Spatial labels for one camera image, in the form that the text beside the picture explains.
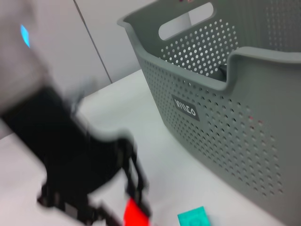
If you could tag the grey-green perforated storage bin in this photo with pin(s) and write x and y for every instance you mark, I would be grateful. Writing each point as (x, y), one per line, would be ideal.
(223, 129)

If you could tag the small red building brick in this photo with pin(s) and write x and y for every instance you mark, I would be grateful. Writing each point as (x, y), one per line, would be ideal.
(135, 215)

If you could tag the teal square building brick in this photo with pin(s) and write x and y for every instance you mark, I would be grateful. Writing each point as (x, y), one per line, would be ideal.
(194, 217)

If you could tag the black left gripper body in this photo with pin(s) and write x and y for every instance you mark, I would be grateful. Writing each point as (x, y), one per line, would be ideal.
(70, 146)

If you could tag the black clay teapot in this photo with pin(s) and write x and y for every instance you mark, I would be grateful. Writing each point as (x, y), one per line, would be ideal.
(223, 70)

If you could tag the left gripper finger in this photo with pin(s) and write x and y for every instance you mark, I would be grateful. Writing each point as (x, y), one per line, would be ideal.
(137, 176)
(82, 212)

